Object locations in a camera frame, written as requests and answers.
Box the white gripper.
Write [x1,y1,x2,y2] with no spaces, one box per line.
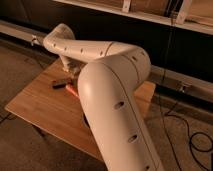
[60,55,81,74]

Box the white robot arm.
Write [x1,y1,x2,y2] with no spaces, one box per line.
[43,24,165,171]

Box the black ceramic bowl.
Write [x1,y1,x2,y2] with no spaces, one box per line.
[83,114,90,128]

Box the red marker pen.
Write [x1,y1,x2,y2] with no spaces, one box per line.
[65,84,79,99]

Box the small black rectangular block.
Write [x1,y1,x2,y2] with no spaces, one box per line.
[52,79,71,89]

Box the white wall outlet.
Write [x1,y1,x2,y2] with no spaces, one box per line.
[31,35,40,46]

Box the white shelf frame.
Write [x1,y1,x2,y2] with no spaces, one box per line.
[54,0,213,36]

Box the black floor cable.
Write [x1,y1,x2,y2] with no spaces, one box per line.
[156,19,213,171]

